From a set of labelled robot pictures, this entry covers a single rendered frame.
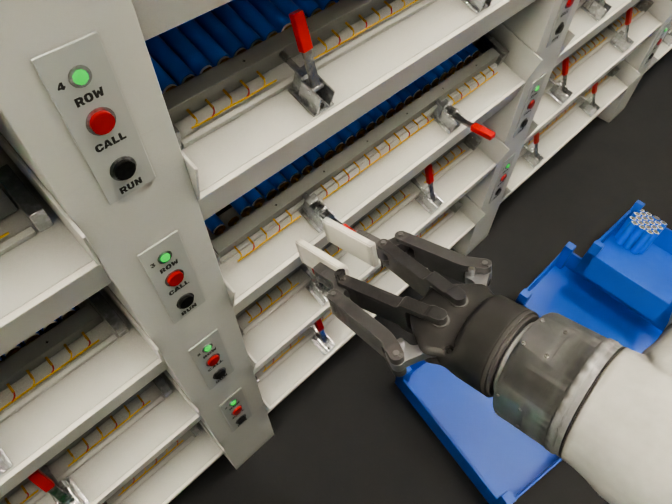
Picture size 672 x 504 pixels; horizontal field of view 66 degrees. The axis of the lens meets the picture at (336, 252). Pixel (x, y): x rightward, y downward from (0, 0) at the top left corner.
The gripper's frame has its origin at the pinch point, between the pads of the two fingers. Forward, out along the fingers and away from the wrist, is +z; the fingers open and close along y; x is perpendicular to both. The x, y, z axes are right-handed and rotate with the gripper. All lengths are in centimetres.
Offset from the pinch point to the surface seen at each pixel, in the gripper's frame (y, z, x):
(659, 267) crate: -79, -12, 64
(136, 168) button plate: 12.3, 4.3, -16.5
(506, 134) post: -52, 13, 20
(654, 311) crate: -60, -17, 57
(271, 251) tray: 0.4, 13.1, 7.0
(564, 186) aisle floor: -90, 18, 59
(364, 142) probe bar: -19.3, 14.8, 3.2
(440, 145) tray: -30.0, 10.5, 8.6
